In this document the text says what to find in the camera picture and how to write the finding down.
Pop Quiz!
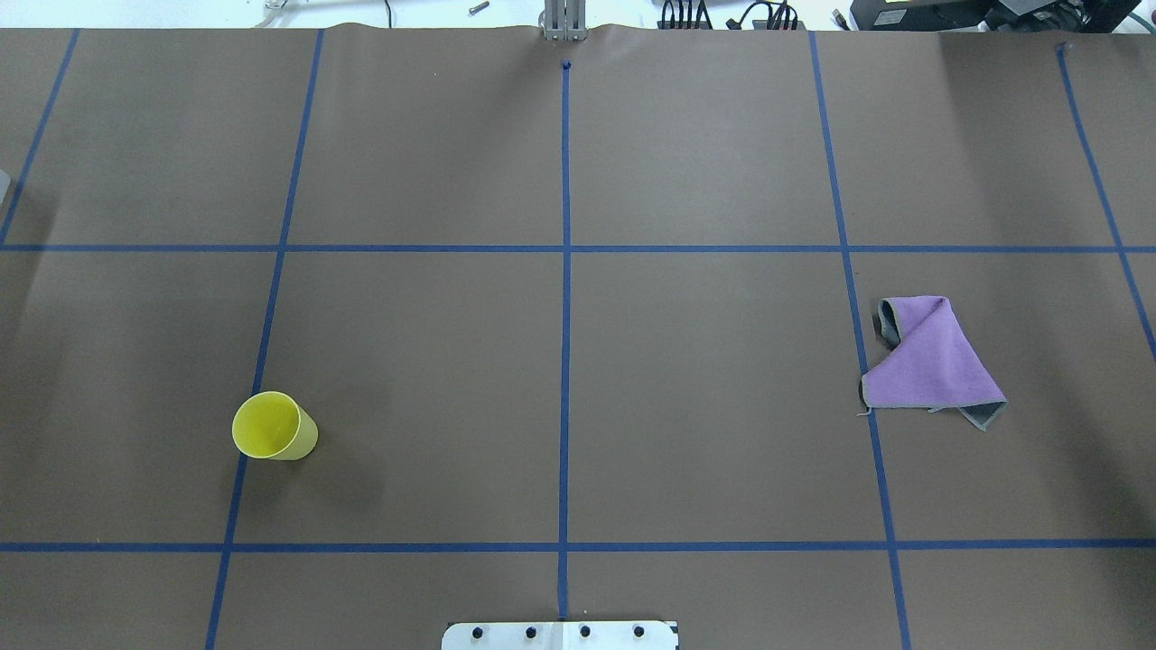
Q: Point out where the yellow plastic cup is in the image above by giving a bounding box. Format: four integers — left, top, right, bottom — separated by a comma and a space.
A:
231, 391, 319, 461

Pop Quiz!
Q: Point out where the purple cloth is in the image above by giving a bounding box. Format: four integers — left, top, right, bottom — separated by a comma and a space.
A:
860, 295, 1008, 433

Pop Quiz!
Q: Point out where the brown paper table cover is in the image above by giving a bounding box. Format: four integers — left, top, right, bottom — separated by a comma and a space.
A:
3, 25, 1153, 649

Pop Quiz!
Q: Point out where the aluminium frame post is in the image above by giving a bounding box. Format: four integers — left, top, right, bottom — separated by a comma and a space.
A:
538, 0, 590, 42

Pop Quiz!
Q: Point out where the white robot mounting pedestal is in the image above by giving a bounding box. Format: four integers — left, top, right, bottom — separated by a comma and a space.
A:
440, 620, 680, 649

